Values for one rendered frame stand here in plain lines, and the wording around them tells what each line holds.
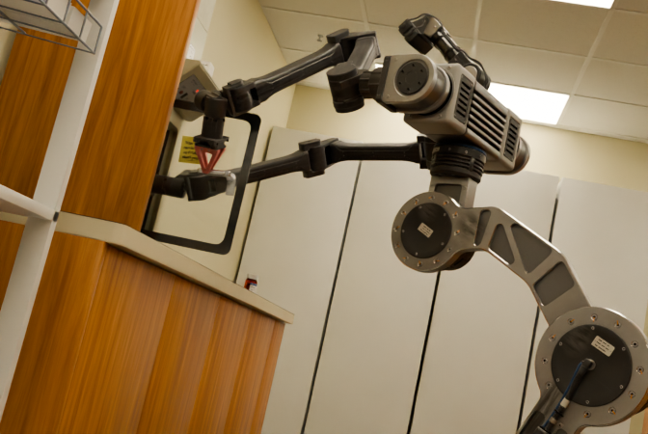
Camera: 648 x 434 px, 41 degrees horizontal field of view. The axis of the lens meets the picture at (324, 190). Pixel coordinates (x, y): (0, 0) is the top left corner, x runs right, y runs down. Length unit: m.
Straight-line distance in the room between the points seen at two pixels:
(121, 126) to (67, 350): 0.88
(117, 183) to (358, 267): 3.22
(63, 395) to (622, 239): 4.31
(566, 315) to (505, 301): 3.48
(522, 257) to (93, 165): 1.14
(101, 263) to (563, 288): 0.97
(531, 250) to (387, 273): 3.42
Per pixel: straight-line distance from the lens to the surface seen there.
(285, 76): 2.38
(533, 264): 2.00
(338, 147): 2.68
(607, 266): 5.49
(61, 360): 1.68
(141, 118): 2.39
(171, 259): 1.95
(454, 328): 5.35
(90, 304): 1.68
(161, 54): 2.43
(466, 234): 2.07
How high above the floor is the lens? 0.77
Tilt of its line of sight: 11 degrees up
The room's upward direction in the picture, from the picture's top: 13 degrees clockwise
